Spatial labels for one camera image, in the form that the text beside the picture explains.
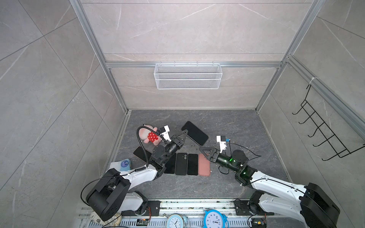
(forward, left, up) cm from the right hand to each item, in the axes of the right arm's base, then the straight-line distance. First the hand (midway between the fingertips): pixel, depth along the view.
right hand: (201, 150), depth 71 cm
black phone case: (+2, +11, -21) cm, 24 cm away
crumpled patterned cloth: (-28, +43, -18) cm, 54 cm away
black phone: (+2, +4, -21) cm, 22 cm away
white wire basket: (+56, +19, +8) cm, 59 cm away
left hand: (+8, +6, +7) cm, 12 cm away
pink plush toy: (+21, +35, -16) cm, 43 cm away
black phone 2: (-1, +18, -18) cm, 25 cm away
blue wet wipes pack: (0, +46, -16) cm, 48 cm away
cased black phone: (+9, +3, +3) cm, 10 cm away
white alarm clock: (-28, +14, -18) cm, 36 cm away
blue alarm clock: (-27, -5, -20) cm, 34 cm away
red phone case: (0, -3, -20) cm, 21 cm away
